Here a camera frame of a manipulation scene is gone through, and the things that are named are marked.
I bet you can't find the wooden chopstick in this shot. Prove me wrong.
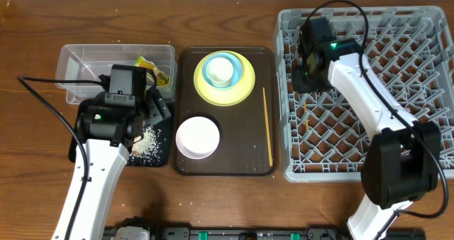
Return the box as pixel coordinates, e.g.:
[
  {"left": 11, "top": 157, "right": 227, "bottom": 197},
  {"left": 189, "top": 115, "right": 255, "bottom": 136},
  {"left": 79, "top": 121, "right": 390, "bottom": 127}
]
[
  {"left": 304, "top": 102, "right": 309, "bottom": 132},
  {"left": 262, "top": 87, "right": 273, "bottom": 167}
]

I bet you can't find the green orange snack wrapper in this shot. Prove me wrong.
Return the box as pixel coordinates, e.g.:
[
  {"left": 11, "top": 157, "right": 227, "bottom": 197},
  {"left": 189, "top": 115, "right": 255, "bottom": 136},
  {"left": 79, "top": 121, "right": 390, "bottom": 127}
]
[{"left": 135, "top": 56, "right": 170, "bottom": 87}]

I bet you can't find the light blue bowl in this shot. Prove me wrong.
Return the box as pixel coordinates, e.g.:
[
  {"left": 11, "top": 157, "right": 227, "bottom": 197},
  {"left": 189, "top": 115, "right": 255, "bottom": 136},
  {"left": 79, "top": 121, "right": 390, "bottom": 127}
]
[{"left": 202, "top": 52, "right": 243, "bottom": 89}]

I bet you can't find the pink white small bowl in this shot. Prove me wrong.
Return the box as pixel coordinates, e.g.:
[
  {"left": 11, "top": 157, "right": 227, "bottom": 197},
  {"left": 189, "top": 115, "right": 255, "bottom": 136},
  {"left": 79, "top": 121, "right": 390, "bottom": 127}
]
[{"left": 175, "top": 116, "right": 221, "bottom": 160}]

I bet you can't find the yellow plate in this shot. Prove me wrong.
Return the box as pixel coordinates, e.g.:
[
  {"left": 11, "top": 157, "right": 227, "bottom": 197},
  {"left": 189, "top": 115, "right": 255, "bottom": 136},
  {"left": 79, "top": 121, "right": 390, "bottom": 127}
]
[{"left": 194, "top": 50, "right": 255, "bottom": 107}]

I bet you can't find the white cup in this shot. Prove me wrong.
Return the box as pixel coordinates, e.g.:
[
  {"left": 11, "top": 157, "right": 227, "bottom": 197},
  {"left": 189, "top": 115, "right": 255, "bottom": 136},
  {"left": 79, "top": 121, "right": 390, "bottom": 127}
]
[{"left": 206, "top": 58, "right": 233, "bottom": 87}]

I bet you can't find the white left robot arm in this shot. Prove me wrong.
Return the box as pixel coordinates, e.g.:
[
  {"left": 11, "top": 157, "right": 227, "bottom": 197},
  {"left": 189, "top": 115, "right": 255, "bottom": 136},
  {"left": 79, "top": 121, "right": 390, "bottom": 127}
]
[{"left": 53, "top": 88, "right": 171, "bottom": 239}]

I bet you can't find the grey dishwasher rack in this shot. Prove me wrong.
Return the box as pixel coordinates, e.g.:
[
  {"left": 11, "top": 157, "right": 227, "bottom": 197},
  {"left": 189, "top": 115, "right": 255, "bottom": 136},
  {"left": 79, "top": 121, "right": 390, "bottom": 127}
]
[{"left": 274, "top": 6, "right": 453, "bottom": 182}]

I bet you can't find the spilled rice pile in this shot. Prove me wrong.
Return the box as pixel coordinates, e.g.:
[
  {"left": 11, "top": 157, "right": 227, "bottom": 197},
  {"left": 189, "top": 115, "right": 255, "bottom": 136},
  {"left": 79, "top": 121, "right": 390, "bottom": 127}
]
[{"left": 130, "top": 126, "right": 162, "bottom": 161}]

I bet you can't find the black tray bin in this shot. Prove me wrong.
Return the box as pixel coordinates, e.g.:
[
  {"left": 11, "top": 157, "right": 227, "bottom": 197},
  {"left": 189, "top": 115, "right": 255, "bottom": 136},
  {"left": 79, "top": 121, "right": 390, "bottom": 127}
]
[{"left": 70, "top": 114, "right": 172, "bottom": 170}]

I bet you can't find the clear plastic bin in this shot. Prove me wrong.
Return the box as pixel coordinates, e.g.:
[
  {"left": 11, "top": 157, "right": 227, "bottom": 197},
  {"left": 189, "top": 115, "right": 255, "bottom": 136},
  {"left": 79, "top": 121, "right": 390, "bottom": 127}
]
[{"left": 56, "top": 44, "right": 177, "bottom": 103}]

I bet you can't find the dark brown serving tray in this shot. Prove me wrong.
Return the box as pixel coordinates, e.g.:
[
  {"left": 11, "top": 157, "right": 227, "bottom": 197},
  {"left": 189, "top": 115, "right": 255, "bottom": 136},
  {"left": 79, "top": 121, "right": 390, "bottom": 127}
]
[{"left": 172, "top": 47, "right": 279, "bottom": 176}]

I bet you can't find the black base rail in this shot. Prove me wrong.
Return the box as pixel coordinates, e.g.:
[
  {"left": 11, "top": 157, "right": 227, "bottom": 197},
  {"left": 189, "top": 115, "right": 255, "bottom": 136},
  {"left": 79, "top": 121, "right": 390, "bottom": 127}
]
[{"left": 102, "top": 217, "right": 426, "bottom": 240}]

